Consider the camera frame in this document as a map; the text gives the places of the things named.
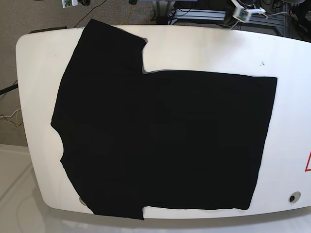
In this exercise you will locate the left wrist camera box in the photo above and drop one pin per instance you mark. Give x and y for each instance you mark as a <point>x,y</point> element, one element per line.
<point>242,14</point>

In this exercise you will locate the red triangle warning sticker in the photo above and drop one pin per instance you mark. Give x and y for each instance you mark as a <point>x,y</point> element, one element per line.
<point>308,165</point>

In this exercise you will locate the round table grommet hole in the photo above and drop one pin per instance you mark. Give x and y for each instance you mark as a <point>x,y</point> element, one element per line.
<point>294,197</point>

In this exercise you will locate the black T-shirt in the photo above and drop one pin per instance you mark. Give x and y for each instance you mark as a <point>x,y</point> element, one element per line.
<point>171,139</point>

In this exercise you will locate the aluminium frame rail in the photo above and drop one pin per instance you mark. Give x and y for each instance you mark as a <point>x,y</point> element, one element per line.
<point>218,17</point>

